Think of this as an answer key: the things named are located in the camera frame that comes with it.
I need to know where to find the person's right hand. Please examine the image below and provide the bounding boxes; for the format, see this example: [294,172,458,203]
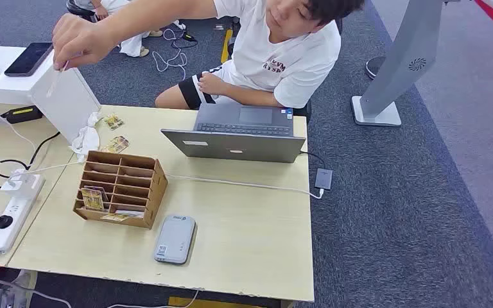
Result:
[52,12,116,71]

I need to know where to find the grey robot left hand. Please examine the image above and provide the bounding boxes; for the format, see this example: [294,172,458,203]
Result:
[0,288,30,308]

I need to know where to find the person's left hand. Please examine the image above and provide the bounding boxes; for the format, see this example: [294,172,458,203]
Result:
[197,72,230,97]

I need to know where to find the person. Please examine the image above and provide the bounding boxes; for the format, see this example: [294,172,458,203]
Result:
[52,0,365,110]
[67,0,164,58]

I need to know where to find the wooden card organizer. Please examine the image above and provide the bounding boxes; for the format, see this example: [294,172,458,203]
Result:
[72,150,169,230]

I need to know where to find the black chrome stool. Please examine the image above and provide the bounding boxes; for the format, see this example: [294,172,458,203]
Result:
[65,0,96,22]

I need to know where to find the yellow bar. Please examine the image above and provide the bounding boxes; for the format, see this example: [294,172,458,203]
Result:
[221,28,234,65]

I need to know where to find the black smartphone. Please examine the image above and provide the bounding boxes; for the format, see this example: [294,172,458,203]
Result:
[4,42,55,78]

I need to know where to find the white cabinet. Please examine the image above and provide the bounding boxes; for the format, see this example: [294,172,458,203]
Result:
[0,44,101,144]

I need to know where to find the grey laptop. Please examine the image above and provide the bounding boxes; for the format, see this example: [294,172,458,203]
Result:
[160,103,307,164]

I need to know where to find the black power adapter yellow label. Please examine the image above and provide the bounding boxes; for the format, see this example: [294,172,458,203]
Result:
[0,105,44,125]

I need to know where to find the crumpled white tissue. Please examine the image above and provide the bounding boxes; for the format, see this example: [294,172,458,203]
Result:
[68,112,103,162]

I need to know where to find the white charger block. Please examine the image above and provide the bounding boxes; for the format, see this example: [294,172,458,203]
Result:
[0,169,39,197]

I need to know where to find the small grey usb hub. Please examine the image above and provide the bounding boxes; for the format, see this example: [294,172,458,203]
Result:
[314,168,334,191]

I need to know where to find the black round base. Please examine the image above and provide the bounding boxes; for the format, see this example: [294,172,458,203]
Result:
[365,56,388,80]

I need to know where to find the grey kiosk stand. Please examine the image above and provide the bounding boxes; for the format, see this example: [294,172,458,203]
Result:
[351,0,460,128]

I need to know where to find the yellow board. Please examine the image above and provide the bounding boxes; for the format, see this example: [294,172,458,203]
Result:
[168,296,281,308]

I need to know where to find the grey power strip cable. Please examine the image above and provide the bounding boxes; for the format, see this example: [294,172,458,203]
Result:
[0,250,73,308]

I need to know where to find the tangled white floor cable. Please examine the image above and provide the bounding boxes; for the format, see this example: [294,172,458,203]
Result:
[151,27,188,80]

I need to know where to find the long white cable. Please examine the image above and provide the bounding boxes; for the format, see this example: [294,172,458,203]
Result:
[14,160,325,200]

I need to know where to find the thin white cable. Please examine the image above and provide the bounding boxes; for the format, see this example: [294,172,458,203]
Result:
[0,101,37,150]

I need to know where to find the short black laptop cable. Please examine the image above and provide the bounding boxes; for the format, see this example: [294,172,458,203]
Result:
[299,151,327,170]

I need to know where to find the white cable under desk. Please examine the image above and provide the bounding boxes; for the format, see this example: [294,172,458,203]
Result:
[106,289,200,308]

